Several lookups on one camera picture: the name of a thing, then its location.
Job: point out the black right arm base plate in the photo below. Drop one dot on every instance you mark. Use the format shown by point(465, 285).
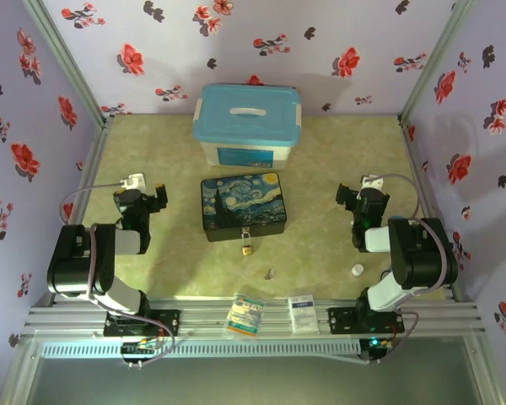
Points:
point(341, 320)

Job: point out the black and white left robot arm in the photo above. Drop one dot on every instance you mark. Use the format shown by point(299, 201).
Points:
point(78, 261)

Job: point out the aluminium frame post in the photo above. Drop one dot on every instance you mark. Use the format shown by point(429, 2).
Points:
point(438, 55)
point(63, 59)

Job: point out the black control board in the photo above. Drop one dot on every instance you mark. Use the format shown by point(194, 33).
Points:
point(141, 350)
point(377, 346)

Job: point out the black right control board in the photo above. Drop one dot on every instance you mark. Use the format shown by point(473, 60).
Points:
point(377, 346)

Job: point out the aluminium frame rail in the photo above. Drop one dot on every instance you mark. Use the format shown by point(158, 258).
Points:
point(202, 314)

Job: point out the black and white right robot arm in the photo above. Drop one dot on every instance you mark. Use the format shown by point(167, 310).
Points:
point(419, 253)

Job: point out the blue lidded plastic storage box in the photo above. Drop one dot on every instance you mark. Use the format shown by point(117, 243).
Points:
point(244, 126)

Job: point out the brass padlock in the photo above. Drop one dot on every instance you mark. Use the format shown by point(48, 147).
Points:
point(247, 250)

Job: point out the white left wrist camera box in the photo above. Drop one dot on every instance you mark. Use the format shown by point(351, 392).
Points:
point(133, 180)

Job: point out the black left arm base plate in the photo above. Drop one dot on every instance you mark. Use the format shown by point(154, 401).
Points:
point(168, 322)

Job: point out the black left control board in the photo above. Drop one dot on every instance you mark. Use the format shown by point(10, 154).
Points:
point(141, 350)

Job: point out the small white cap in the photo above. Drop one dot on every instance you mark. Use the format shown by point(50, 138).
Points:
point(357, 270)

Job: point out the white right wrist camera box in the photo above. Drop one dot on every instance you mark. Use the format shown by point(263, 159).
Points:
point(372, 182)

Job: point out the starry night tin box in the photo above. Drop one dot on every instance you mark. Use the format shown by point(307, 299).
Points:
point(240, 202)

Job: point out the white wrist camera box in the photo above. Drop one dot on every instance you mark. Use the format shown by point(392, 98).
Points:
point(372, 182)
point(133, 180)

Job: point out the small silver key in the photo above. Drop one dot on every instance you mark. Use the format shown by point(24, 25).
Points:
point(269, 275)

